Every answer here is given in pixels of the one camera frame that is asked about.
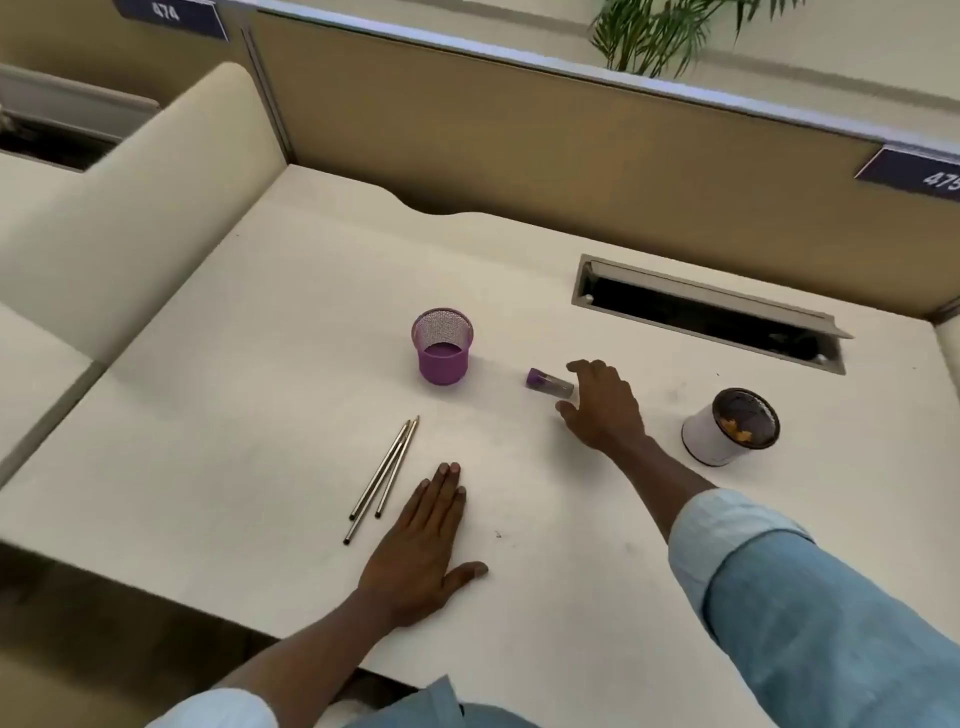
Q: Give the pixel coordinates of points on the person's left hand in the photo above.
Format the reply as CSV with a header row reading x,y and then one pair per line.
x,y
420,547

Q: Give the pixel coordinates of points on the person's right hand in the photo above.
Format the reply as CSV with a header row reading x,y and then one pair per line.
x,y
607,409

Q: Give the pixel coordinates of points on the black silver striped pencil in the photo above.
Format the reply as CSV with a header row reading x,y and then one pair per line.
x,y
397,466
357,510
352,532

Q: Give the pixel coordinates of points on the purple clear tube sharpener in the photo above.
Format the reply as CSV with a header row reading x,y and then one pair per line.
x,y
540,379

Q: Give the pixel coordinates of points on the purple mesh pencil cup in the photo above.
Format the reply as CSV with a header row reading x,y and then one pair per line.
x,y
442,367

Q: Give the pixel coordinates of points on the person's right forearm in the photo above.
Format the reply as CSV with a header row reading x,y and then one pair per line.
x,y
660,480

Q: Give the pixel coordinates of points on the person's left forearm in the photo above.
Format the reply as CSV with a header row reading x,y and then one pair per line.
x,y
315,652

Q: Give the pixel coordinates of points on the white cup with black rim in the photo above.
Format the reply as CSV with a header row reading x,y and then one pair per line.
x,y
705,439

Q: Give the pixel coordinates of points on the tan back partition panel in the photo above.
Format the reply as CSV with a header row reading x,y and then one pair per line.
x,y
600,165

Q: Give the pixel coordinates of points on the light blue patterned shirt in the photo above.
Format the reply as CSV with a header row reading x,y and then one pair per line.
x,y
825,637

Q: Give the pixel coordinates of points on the cream side divider panel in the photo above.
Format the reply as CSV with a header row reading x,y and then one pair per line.
x,y
951,360
150,210

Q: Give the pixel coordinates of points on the dark blue number sign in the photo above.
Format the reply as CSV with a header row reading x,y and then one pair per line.
x,y
900,172
172,15

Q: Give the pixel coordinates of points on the green potted plant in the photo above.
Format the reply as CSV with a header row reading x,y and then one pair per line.
x,y
652,34

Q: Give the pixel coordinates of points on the tan neighbouring partition panel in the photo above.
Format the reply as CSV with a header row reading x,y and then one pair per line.
x,y
75,45

